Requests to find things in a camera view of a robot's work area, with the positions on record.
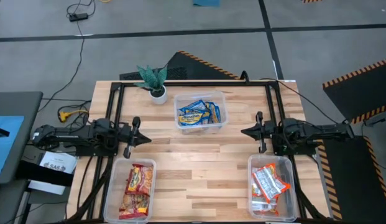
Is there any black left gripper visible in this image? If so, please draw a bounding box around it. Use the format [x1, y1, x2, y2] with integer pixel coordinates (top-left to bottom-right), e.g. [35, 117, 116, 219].
[117, 116, 152, 159]

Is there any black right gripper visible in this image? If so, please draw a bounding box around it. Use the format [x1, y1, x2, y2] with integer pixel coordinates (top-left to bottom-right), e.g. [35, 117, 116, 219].
[241, 111, 285, 154]

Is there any red Maruchan noodle packet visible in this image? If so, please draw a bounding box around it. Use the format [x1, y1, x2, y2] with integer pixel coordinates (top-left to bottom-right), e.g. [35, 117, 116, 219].
[125, 164, 154, 196]
[118, 193, 150, 220]

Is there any blue Maruchan noodle packet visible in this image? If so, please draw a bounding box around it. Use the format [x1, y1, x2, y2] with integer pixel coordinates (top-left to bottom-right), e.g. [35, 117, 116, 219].
[178, 111, 211, 127]
[179, 99, 209, 113]
[207, 101, 222, 124]

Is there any clear plastic container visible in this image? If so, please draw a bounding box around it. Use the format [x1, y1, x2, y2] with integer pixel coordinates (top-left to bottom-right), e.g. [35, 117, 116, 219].
[173, 91, 228, 135]
[103, 157, 157, 223]
[247, 154, 298, 222]

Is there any green plant in white pot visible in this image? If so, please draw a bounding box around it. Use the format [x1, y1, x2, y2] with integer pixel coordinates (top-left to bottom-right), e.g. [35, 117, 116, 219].
[134, 64, 169, 105]

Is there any yellow plug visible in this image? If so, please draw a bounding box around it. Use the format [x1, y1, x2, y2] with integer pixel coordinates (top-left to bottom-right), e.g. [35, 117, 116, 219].
[58, 109, 88, 123]

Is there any white paper sheet SA6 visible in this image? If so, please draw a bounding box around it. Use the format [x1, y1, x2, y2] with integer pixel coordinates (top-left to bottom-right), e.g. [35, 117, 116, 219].
[39, 150, 79, 175]

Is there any triangular black hazard-striped mat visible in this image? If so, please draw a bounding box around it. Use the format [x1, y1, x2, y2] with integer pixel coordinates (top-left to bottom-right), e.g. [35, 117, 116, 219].
[119, 49, 241, 81]

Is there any plain white paper sheet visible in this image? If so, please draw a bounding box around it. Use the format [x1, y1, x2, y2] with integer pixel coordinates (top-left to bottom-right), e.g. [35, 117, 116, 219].
[27, 179, 67, 196]

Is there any black shelf board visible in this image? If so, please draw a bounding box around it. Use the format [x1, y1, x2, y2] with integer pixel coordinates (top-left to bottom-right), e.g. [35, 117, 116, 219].
[15, 160, 75, 188]

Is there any long black hazard-striped mat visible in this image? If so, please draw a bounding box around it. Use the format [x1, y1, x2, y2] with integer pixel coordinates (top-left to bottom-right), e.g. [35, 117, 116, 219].
[316, 134, 386, 224]

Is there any black hazard-striped floor mat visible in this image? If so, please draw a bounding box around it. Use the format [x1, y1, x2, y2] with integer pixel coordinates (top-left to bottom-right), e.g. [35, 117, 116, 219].
[322, 57, 386, 125]

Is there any grey side table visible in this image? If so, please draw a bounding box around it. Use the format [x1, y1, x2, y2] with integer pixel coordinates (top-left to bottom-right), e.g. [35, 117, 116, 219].
[0, 91, 44, 185]

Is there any blue pad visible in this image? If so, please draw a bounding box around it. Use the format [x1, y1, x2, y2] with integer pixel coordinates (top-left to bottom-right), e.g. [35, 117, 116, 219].
[0, 115, 25, 179]

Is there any blue floor object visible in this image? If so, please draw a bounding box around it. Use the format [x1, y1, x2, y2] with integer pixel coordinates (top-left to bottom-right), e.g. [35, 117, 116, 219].
[193, 0, 221, 7]

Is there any black power adapter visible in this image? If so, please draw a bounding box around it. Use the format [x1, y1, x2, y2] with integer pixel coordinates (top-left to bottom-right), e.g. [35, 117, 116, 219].
[69, 12, 89, 22]

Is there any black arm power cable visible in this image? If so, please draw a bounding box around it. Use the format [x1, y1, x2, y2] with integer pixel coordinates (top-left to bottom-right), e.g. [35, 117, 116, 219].
[260, 78, 355, 131]

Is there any long black floor cable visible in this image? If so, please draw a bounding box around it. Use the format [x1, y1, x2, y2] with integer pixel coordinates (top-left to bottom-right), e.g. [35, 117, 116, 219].
[39, 21, 86, 108]

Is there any grey metal bracket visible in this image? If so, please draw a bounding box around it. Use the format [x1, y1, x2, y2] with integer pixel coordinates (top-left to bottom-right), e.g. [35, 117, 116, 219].
[362, 110, 386, 128]

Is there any looped black adapter cable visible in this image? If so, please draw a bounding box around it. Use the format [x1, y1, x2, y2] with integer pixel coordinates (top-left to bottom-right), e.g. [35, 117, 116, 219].
[66, 0, 96, 16]

